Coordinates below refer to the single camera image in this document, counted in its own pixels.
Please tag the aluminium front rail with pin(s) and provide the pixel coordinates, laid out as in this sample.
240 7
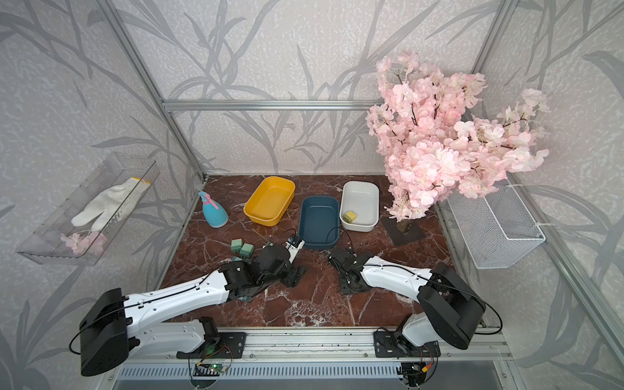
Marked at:
302 343

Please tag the left circuit board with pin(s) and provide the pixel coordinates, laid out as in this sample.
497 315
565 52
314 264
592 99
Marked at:
210 370

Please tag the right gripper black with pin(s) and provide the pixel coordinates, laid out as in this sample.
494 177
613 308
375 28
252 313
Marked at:
343 289

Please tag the pink cherry blossom tree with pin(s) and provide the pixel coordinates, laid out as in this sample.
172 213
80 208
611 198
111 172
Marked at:
431 151

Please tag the teal spray bottle pink trigger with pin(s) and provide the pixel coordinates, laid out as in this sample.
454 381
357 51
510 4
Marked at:
214 214

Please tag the white work glove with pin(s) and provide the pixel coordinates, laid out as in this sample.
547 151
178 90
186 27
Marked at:
112 204

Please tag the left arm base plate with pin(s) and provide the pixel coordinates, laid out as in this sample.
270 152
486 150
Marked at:
216 344

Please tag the white wire mesh basket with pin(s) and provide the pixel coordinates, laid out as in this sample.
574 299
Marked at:
498 229

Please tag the circuit board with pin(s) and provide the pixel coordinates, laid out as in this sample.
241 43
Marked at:
415 369
210 370

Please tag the small pink flower sprig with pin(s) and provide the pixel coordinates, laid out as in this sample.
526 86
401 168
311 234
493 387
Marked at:
89 243

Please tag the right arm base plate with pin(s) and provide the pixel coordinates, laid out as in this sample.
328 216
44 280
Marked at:
392 344

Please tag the white plastic storage box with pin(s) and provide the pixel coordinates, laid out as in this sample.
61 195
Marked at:
363 198

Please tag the clear acrylic wall shelf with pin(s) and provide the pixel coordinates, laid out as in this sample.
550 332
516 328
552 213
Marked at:
80 230

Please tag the green plug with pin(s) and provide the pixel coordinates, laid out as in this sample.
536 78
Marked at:
247 250
236 245

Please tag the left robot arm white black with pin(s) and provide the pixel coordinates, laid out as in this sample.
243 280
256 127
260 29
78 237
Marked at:
120 326

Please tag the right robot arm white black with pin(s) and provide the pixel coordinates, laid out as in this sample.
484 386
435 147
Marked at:
451 310

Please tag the yellow plug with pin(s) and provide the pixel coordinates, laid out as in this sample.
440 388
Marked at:
349 217

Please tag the right circuit board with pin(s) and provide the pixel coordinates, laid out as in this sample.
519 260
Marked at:
415 369

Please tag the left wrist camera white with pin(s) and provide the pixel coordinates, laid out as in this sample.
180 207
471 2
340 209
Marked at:
294 244

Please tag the yellow plastic storage box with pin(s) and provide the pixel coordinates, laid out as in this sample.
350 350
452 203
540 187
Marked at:
270 200

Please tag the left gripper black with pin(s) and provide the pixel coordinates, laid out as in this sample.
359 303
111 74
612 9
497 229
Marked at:
295 276

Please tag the dark teal storage box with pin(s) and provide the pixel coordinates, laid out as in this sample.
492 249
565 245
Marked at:
319 224

